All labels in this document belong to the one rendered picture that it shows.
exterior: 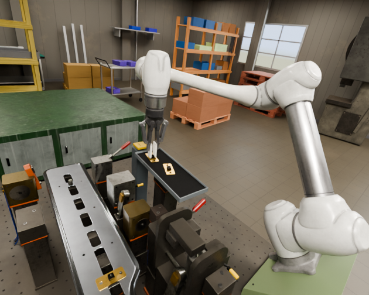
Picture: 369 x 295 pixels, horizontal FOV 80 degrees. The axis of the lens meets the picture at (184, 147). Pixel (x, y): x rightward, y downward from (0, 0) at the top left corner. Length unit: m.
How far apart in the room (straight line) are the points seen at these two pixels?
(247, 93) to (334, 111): 4.98
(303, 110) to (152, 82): 0.60
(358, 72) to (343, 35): 1.71
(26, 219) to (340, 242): 1.08
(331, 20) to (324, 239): 6.59
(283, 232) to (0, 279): 1.18
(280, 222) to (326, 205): 0.20
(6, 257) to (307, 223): 1.28
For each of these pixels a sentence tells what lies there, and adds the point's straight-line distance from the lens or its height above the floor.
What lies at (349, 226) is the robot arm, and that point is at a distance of 0.93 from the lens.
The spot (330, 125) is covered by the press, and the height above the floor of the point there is 0.27.
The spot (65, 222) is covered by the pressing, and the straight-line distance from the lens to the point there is 0.98.
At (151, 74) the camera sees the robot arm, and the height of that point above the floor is 1.54.
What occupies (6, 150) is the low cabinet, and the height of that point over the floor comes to 0.52.
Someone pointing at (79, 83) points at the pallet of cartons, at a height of 0.28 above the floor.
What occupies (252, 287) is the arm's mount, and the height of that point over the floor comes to 0.77.
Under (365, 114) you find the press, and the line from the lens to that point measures 5.96.
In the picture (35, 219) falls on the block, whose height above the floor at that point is 1.03.
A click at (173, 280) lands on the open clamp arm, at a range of 0.71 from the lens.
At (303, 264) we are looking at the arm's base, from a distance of 1.14.
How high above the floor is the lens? 1.68
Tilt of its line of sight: 27 degrees down
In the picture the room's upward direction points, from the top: 8 degrees clockwise
